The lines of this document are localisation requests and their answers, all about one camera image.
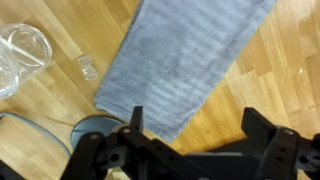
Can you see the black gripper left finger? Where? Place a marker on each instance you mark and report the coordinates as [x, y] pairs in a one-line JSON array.
[[137, 118]]

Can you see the dark green zip case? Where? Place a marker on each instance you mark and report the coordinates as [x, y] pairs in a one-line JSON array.
[[230, 146]]

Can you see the clear glass jar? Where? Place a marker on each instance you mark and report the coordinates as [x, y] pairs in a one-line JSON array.
[[25, 53]]

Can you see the wooden desk lamp grey base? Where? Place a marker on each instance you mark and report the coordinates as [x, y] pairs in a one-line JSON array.
[[95, 125]]

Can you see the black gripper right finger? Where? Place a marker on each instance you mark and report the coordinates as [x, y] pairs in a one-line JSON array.
[[256, 125]]

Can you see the grey ribbed towel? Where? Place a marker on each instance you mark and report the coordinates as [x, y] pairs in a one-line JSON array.
[[180, 63]]

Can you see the small clear plastic piece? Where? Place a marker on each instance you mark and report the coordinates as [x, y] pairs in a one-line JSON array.
[[86, 68]]

